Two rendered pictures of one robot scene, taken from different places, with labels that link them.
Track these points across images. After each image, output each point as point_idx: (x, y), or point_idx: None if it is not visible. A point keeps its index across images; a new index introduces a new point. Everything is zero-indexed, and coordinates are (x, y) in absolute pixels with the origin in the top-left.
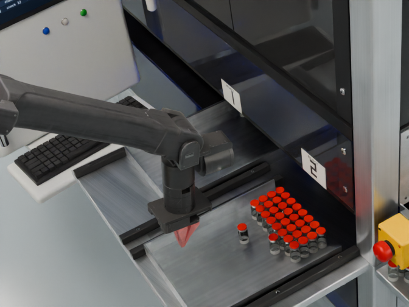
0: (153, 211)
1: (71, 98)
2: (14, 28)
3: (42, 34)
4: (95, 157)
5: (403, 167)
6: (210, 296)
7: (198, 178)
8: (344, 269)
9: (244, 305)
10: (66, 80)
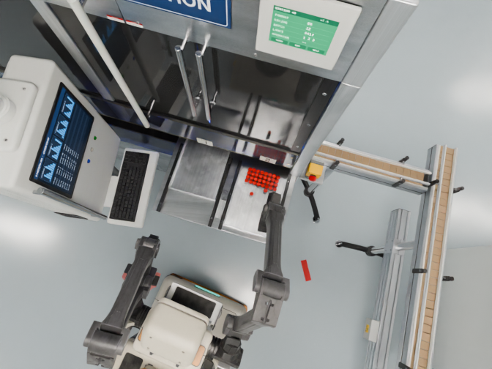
0: (263, 231)
1: (276, 248)
2: (79, 174)
3: (88, 163)
4: (144, 191)
5: None
6: None
7: (209, 179)
8: (291, 184)
9: None
10: (102, 169)
